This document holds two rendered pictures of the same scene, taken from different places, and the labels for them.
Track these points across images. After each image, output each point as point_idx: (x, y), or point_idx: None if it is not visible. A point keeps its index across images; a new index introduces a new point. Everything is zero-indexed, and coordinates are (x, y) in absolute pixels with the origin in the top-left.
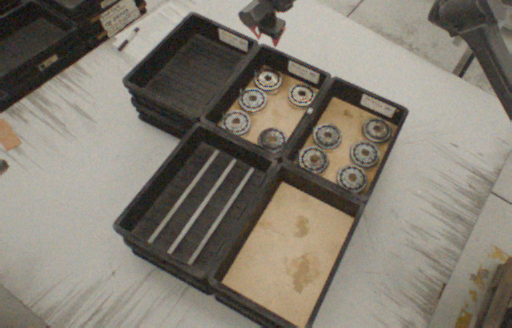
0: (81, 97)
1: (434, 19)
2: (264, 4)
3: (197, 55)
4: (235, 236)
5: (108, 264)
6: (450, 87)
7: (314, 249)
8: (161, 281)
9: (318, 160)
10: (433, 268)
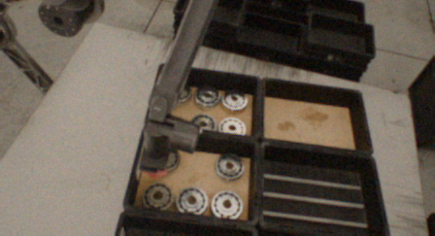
0: None
1: (83, 23)
2: (178, 119)
3: None
4: (336, 148)
5: None
6: (82, 69)
7: (296, 114)
8: None
9: (232, 123)
10: (250, 66)
